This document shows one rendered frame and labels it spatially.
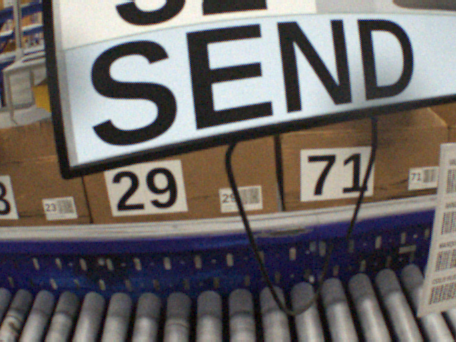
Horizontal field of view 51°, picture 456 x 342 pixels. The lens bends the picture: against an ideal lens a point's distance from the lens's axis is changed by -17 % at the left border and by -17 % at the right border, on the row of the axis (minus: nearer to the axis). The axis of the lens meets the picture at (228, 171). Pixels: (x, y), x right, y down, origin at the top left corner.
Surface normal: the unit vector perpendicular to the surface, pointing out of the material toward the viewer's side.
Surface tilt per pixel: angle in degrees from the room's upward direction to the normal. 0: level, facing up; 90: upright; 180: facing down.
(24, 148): 89
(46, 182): 90
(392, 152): 90
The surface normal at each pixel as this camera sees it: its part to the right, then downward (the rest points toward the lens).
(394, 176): 0.02, 0.40
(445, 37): 0.35, 0.27
